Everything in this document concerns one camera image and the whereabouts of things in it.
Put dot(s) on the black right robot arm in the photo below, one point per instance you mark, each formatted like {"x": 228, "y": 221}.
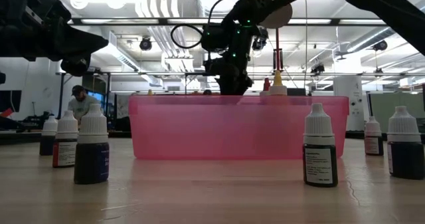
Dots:
{"x": 382, "y": 1}

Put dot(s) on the red object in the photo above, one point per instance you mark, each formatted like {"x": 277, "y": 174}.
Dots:
{"x": 6, "y": 112}

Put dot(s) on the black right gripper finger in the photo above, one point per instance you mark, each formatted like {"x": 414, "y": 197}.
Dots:
{"x": 235, "y": 86}

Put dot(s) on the small black food coloring bottle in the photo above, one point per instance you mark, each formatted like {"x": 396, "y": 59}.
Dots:
{"x": 319, "y": 147}

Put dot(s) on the dark red large food coloring bottle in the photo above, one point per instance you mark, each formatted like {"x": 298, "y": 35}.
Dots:
{"x": 266, "y": 84}

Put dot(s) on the person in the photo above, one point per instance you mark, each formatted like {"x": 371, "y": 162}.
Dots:
{"x": 81, "y": 106}

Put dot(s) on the blue lit monitor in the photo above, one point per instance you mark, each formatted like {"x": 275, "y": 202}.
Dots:
{"x": 97, "y": 97}

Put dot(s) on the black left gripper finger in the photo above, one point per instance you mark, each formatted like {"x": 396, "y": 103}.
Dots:
{"x": 86, "y": 44}

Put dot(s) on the red desk lamp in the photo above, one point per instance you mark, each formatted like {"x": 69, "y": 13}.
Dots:
{"x": 282, "y": 18}

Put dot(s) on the white round pillar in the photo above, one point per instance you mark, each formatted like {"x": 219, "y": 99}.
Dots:
{"x": 348, "y": 101}

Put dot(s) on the background black robot arm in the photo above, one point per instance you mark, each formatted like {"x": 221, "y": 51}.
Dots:
{"x": 34, "y": 119}

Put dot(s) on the small blue food coloring bottle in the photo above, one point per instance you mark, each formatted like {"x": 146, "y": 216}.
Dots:
{"x": 92, "y": 147}

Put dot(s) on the black wall screen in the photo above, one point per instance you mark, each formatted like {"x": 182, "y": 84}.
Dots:
{"x": 10, "y": 101}

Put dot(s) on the grey partition panel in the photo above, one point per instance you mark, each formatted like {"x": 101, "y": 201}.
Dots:
{"x": 382, "y": 101}

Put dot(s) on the black ceiling spotlight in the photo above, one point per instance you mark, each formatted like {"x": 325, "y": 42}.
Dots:
{"x": 380, "y": 45}
{"x": 317, "y": 68}
{"x": 260, "y": 42}
{"x": 145, "y": 44}

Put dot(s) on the small red food coloring bottle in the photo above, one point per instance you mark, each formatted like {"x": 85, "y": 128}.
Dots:
{"x": 66, "y": 141}

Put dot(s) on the pink translucent plastic bin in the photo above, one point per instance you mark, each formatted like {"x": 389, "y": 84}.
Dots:
{"x": 232, "y": 131}

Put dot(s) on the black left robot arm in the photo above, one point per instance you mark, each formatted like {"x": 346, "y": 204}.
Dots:
{"x": 10, "y": 24}

